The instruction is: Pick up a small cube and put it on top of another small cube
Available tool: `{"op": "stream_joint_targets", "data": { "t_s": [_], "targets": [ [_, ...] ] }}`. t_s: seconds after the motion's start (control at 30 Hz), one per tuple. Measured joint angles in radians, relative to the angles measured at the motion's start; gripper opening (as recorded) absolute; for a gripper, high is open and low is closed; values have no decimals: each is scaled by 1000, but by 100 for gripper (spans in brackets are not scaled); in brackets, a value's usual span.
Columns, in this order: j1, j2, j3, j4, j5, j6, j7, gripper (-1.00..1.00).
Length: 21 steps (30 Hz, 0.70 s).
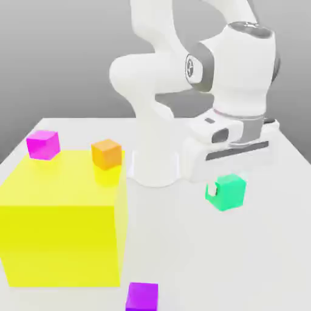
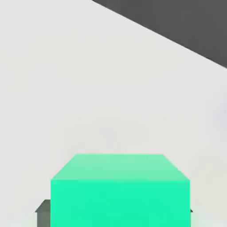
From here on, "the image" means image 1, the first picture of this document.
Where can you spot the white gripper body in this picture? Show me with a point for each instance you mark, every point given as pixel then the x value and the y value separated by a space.
pixel 233 160

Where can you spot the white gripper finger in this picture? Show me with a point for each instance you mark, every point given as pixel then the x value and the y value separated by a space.
pixel 212 189

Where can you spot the small green cube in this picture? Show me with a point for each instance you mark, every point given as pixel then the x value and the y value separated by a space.
pixel 228 194

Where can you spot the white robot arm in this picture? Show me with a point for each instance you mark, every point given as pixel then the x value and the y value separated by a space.
pixel 150 102

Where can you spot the small orange cube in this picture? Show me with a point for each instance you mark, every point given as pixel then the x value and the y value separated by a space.
pixel 107 154

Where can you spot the small purple cube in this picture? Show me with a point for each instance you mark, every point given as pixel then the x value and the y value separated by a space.
pixel 142 297

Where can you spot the small magenta cube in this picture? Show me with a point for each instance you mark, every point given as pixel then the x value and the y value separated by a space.
pixel 43 145

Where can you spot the large yellow box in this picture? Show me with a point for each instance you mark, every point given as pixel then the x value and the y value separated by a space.
pixel 58 233

